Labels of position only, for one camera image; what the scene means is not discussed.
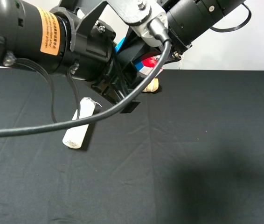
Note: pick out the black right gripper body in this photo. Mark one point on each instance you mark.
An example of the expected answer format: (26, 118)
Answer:
(175, 55)

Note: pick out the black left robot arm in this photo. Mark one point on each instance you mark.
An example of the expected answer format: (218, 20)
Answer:
(59, 42)

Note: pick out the multicoloured puzzle cube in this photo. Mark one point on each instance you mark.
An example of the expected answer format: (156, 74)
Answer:
(136, 57)

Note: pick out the black tablecloth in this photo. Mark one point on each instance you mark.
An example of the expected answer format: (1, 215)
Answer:
(191, 154)

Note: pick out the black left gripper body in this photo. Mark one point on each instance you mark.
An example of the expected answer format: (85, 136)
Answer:
(91, 50)

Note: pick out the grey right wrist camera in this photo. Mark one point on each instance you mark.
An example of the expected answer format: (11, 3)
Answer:
(138, 14)

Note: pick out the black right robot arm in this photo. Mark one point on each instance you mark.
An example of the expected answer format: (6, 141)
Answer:
(186, 21)

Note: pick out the white wrapped cylinder package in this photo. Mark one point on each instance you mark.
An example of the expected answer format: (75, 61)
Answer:
(79, 137)

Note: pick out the ridged tan bread loaf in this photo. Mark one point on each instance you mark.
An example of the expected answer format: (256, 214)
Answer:
(152, 86)

